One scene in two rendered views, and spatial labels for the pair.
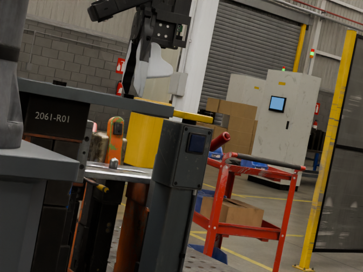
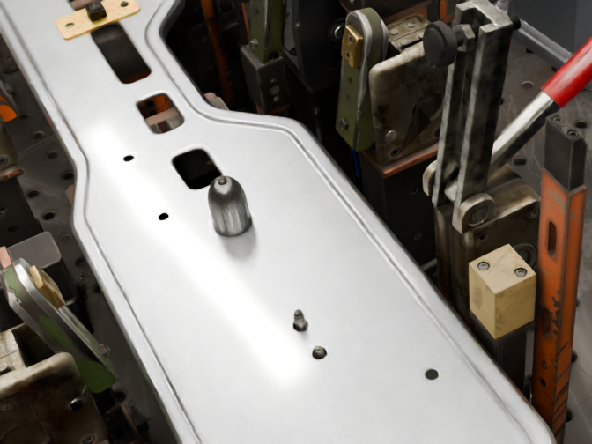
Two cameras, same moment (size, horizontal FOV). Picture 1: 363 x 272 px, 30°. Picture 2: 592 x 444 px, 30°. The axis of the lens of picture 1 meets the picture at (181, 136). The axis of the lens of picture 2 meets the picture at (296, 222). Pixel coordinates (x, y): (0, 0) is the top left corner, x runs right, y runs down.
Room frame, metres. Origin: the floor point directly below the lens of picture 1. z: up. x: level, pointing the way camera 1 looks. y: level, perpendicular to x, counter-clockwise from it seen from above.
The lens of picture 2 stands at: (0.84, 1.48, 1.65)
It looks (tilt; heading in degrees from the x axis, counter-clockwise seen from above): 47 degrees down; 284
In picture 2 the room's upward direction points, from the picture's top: 11 degrees counter-clockwise
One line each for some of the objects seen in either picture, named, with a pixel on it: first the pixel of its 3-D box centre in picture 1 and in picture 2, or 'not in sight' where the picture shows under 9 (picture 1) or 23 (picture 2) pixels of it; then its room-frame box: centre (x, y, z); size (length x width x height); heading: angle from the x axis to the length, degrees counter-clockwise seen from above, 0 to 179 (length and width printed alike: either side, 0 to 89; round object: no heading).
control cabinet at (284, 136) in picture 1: (284, 117); not in sight; (11.82, -1.71, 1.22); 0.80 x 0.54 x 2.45; 40
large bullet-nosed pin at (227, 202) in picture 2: not in sight; (228, 207); (1.04, 0.87, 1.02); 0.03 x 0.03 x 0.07
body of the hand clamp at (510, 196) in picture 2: not in sight; (487, 331); (0.83, 0.89, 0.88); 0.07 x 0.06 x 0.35; 32
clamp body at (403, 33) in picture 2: not in sight; (410, 190); (0.90, 0.73, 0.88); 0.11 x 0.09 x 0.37; 32
